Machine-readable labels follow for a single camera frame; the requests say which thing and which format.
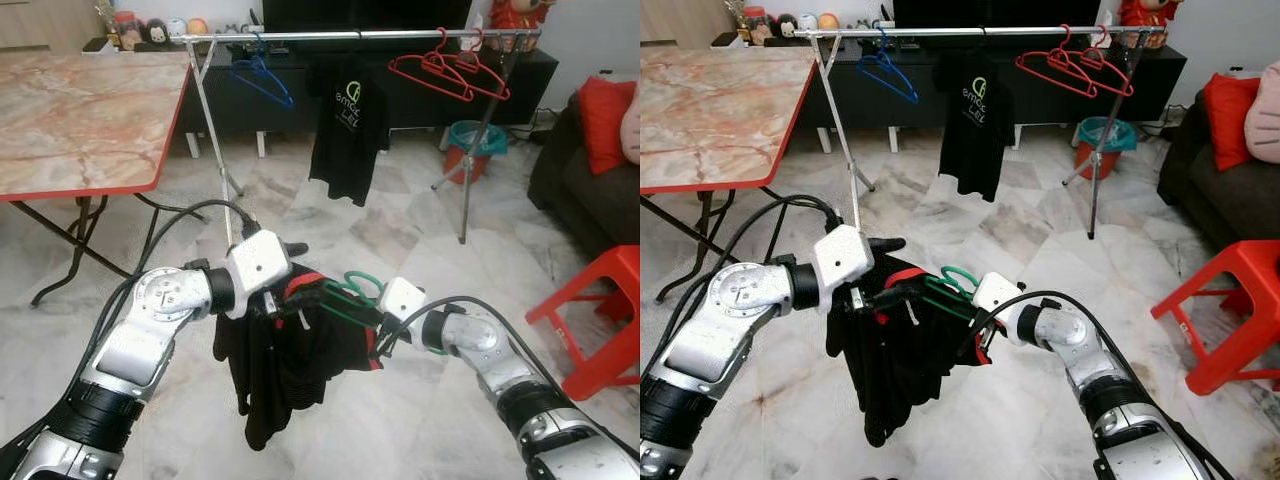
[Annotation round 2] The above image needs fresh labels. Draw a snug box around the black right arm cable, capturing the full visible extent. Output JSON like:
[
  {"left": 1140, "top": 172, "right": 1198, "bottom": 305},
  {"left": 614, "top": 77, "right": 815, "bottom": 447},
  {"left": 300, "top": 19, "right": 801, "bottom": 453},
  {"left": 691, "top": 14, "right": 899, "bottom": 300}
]
[
  {"left": 375, "top": 295, "right": 641, "bottom": 463},
  {"left": 960, "top": 290, "right": 1236, "bottom": 480}
]

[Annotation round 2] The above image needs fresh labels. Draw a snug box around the marble pattern folding table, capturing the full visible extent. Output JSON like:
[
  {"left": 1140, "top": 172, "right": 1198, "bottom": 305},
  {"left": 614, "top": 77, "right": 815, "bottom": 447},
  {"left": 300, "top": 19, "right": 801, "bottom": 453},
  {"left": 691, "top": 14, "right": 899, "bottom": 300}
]
[
  {"left": 640, "top": 47, "right": 816, "bottom": 301},
  {"left": 0, "top": 50, "right": 206, "bottom": 306}
]

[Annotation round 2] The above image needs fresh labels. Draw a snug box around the black flat television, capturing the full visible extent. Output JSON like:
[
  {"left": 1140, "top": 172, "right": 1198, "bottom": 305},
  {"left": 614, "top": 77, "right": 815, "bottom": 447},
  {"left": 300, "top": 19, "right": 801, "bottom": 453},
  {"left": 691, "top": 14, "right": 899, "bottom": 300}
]
[
  {"left": 893, "top": 0, "right": 1101, "bottom": 28},
  {"left": 262, "top": 0, "right": 473, "bottom": 31}
]

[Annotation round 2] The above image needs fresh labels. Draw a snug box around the black jacket with red trim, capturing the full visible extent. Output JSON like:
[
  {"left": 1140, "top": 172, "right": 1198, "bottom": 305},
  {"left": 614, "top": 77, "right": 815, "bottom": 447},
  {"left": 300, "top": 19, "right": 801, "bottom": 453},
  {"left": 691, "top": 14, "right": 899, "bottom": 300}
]
[
  {"left": 826, "top": 255, "right": 996, "bottom": 448},
  {"left": 213, "top": 262, "right": 386, "bottom": 451}
]

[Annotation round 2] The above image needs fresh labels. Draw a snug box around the silver metal clothes rack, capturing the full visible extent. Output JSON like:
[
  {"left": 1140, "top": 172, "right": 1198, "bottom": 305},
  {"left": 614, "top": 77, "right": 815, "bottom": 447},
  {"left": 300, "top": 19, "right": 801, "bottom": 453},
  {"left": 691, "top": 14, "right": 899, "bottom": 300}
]
[
  {"left": 170, "top": 28, "right": 543, "bottom": 246},
  {"left": 795, "top": 25, "right": 1169, "bottom": 239}
]

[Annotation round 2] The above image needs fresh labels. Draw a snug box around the black t-shirt with green logo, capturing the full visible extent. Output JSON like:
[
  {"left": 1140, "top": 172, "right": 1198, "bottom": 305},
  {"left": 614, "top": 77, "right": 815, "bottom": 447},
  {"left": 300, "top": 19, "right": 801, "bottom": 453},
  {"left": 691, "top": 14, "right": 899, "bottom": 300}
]
[
  {"left": 937, "top": 52, "right": 1016, "bottom": 203},
  {"left": 308, "top": 55, "right": 391, "bottom": 208}
]

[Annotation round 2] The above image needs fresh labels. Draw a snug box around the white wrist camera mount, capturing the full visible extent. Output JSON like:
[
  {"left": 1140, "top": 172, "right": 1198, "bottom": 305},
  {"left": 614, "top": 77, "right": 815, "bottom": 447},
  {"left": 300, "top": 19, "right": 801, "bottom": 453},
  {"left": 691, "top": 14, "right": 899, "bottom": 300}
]
[
  {"left": 812, "top": 225, "right": 889, "bottom": 313},
  {"left": 380, "top": 277, "right": 429, "bottom": 331},
  {"left": 973, "top": 272, "right": 1026, "bottom": 326},
  {"left": 225, "top": 230, "right": 293, "bottom": 321}
]

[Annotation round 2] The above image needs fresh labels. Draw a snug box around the dark grey fabric sofa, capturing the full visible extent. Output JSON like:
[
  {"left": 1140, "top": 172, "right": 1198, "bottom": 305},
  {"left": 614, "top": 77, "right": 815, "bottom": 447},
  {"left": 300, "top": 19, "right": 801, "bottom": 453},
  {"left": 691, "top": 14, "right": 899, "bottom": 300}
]
[
  {"left": 527, "top": 90, "right": 641, "bottom": 261},
  {"left": 1157, "top": 90, "right": 1280, "bottom": 251}
]

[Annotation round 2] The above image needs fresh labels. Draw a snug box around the red cushion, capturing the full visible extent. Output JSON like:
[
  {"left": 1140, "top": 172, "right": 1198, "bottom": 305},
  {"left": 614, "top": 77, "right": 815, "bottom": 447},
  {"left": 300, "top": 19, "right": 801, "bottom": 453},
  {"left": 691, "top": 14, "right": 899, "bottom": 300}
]
[
  {"left": 578, "top": 77, "right": 638, "bottom": 176},
  {"left": 1203, "top": 73, "right": 1263, "bottom": 171}
]

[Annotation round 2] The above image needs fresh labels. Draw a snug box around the red plastic stool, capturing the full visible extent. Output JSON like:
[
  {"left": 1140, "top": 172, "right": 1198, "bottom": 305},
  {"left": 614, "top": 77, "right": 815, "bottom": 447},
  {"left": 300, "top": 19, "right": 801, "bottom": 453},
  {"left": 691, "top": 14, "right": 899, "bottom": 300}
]
[
  {"left": 1150, "top": 240, "right": 1280, "bottom": 396},
  {"left": 525, "top": 245, "right": 641, "bottom": 401}
]

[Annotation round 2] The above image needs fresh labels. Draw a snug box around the green clothes hanger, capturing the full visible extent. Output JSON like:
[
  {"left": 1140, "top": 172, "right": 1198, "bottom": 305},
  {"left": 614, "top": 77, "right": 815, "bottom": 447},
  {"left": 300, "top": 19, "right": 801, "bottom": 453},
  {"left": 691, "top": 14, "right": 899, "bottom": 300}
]
[
  {"left": 920, "top": 265, "right": 986, "bottom": 323},
  {"left": 318, "top": 270, "right": 387, "bottom": 329}
]

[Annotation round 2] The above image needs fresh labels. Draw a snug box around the black television console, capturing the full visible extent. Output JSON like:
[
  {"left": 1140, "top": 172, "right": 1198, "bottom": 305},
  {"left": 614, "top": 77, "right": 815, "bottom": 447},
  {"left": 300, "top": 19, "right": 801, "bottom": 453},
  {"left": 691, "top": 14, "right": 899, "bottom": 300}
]
[
  {"left": 712, "top": 38, "right": 1188, "bottom": 151},
  {"left": 85, "top": 40, "right": 559, "bottom": 159}
]

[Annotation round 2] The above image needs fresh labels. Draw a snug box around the red bin with teal bag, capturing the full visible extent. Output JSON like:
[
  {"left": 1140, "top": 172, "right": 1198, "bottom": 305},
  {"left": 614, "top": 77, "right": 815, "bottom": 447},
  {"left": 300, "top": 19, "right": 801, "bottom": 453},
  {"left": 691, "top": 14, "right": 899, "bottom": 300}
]
[
  {"left": 1073, "top": 116, "right": 1138, "bottom": 181},
  {"left": 443, "top": 120, "right": 508, "bottom": 184}
]

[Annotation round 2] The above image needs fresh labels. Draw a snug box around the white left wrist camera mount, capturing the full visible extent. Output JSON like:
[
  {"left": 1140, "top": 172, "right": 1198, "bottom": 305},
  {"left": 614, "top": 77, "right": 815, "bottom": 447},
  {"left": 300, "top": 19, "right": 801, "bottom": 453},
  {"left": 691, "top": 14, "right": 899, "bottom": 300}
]
[
  {"left": 812, "top": 225, "right": 889, "bottom": 313},
  {"left": 225, "top": 230, "right": 293, "bottom": 321}
]

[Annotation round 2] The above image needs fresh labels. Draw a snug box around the pink cat face pillow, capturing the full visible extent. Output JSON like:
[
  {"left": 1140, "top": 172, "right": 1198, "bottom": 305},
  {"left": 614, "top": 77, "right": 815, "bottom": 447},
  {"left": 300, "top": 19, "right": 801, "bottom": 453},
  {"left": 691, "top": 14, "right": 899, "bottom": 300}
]
[
  {"left": 620, "top": 85, "right": 641, "bottom": 166},
  {"left": 1243, "top": 75, "right": 1280, "bottom": 164}
]

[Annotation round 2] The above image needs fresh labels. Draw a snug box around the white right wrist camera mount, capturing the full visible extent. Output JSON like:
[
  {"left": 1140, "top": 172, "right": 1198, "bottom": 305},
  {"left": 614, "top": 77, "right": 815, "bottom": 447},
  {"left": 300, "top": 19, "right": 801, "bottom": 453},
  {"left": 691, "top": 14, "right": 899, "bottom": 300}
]
[
  {"left": 973, "top": 272, "right": 1026, "bottom": 326},
  {"left": 380, "top": 277, "right": 429, "bottom": 331}
]

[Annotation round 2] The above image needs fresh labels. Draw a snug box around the blue clothes hanger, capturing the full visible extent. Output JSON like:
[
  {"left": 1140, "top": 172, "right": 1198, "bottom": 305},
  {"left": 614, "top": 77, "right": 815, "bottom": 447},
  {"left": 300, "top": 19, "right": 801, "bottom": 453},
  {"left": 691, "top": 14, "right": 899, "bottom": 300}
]
[
  {"left": 855, "top": 30, "right": 921, "bottom": 105},
  {"left": 228, "top": 35, "right": 296, "bottom": 109}
]

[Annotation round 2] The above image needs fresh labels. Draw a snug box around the red robed figurine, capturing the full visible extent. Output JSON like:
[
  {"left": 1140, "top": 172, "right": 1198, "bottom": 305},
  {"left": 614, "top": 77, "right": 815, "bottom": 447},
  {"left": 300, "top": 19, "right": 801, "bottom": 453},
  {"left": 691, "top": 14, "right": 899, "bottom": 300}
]
[
  {"left": 490, "top": 0, "right": 553, "bottom": 43},
  {"left": 1118, "top": 0, "right": 1184, "bottom": 39}
]

